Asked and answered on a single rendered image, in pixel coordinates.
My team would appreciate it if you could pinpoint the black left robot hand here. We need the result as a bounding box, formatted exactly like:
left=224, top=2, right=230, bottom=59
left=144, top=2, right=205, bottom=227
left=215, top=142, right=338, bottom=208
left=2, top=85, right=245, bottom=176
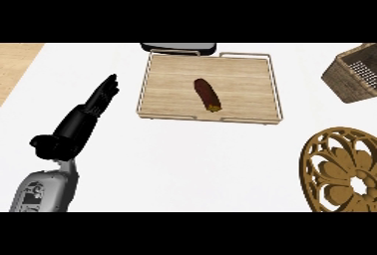
left=29, top=74, right=122, bottom=161

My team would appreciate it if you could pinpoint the golden ornate round placemat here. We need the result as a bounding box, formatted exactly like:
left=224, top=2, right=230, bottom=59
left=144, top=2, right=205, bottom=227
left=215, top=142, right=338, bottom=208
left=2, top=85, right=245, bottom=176
left=298, top=126, right=377, bottom=213

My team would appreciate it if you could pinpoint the brown wicker basket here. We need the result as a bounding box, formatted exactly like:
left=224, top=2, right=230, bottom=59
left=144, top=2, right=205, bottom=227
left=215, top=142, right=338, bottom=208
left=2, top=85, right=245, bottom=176
left=320, top=43, right=377, bottom=105

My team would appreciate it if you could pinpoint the dark red eggplant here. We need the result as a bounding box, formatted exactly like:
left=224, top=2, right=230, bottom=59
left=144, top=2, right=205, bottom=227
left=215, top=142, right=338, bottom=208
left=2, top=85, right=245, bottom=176
left=193, top=78, right=224, bottom=114

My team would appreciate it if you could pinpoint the black and grey appliance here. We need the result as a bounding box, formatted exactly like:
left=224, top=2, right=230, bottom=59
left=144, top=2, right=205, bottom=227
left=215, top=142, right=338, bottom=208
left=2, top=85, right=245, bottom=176
left=140, top=42, right=218, bottom=57

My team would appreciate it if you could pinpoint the wooden tray with metal handles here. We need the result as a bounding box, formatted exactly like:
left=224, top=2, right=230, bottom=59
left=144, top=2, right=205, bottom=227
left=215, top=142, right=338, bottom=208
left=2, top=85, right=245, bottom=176
left=137, top=49, right=286, bottom=126

